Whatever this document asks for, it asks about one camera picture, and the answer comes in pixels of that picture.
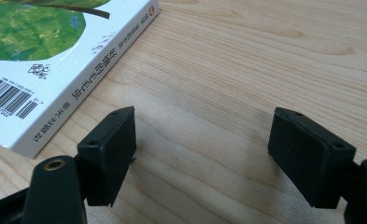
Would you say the white book with green leaf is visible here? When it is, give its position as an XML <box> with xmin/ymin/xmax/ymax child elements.
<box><xmin>0</xmin><ymin>0</ymin><xmax>161</xmax><ymax>160</ymax></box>

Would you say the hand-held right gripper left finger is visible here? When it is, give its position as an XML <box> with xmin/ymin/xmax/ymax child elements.
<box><xmin>77</xmin><ymin>105</ymin><xmax>137</xmax><ymax>207</ymax></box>

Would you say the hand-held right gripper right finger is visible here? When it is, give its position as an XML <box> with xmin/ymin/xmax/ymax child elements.
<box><xmin>267</xmin><ymin>106</ymin><xmax>358</xmax><ymax>209</ymax></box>

